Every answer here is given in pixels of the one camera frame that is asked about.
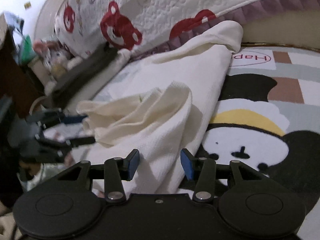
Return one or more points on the white bear print quilt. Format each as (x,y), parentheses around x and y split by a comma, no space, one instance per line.
(140,25)

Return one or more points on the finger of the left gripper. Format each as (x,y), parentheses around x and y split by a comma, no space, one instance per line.
(49,118)
(67,142)

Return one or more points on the cream white knit sweater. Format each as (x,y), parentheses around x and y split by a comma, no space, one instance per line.
(164,108)

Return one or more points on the beige bed base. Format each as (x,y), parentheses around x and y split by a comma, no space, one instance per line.
(295,29)

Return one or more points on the checkered panda cartoon rug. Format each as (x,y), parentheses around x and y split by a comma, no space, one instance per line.
(264,138)

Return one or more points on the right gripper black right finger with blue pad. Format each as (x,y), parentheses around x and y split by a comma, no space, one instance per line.
(202,171)

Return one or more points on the plush bunny toy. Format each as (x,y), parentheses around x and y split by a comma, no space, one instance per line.
(56,58)

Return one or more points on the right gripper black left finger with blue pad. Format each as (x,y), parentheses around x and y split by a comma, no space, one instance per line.
(116,170)

